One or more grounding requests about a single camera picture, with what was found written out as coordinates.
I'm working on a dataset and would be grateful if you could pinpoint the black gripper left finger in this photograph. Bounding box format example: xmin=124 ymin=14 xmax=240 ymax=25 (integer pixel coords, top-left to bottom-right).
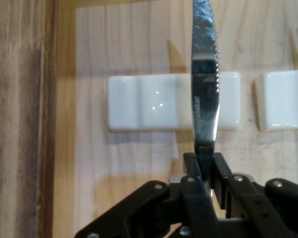
xmin=74 ymin=152 xmax=224 ymax=238

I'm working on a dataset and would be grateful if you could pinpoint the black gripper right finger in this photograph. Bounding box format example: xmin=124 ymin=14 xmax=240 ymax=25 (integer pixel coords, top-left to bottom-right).
xmin=212 ymin=152 xmax=298 ymax=238

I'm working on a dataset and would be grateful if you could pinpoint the serrated steel table knife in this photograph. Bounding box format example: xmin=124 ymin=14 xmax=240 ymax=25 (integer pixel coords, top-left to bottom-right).
xmin=191 ymin=0 xmax=221 ymax=196

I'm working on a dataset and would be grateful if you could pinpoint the white ceramic cutlery rest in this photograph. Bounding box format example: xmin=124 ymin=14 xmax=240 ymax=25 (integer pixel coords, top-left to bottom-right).
xmin=253 ymin=69 xmax=298 ymax=133
xmin=107 ymin=71 xmax=241 ymax=133

